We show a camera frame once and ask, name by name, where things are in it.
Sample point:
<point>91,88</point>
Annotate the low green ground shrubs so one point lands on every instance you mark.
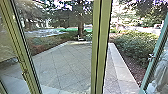
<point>46,43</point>

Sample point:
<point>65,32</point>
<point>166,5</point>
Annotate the large tree trunk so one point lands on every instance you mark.
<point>80,30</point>

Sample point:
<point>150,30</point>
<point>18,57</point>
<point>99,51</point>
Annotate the green framed glass door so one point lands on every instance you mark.
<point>20,56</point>

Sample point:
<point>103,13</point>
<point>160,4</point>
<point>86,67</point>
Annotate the trimmed green hedge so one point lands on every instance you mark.
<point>135,45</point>

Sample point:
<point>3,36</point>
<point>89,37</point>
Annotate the grey outdoor bench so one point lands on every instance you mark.
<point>81,38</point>

